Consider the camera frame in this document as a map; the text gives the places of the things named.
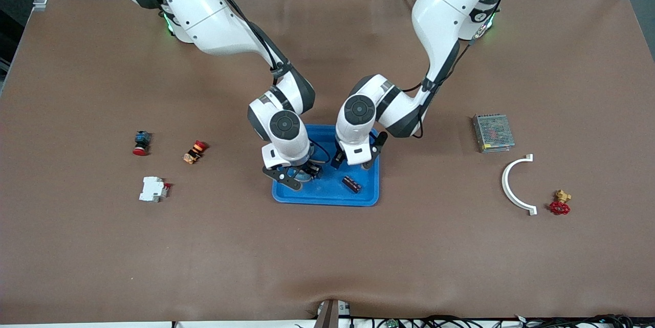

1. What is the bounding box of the white circuit breaker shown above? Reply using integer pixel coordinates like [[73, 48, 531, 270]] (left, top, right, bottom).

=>
[[139, 176, 172, 203]]

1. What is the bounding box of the metal mesh power supply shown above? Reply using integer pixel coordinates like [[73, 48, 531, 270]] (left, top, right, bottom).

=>
[[471, 114, 516, 154]]

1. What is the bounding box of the red orange emergency stop button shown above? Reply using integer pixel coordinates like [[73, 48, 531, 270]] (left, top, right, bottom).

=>
[[183, 140, 208, 165]]

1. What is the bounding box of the brass valve red handwheel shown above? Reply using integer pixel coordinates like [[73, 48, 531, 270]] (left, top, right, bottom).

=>
[[549, 189, 572, 216]]

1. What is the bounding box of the blue plastic tray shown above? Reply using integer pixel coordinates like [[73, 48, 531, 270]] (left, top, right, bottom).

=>
[[271, 123, 380, 207]]

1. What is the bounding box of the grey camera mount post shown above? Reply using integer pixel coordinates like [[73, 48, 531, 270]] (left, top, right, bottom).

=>
[[315, 299, 351, 328]]

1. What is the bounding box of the white curved plastic bracket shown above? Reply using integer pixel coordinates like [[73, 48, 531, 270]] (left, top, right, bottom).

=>
[[501, 154, 538, 216]]

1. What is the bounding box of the red button blue body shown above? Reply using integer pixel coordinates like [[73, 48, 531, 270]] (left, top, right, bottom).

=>
[[132, 130, 152, 157]]

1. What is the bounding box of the black cable bundle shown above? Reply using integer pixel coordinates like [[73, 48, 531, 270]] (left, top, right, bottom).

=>
[[353, 314, 655, 328]]

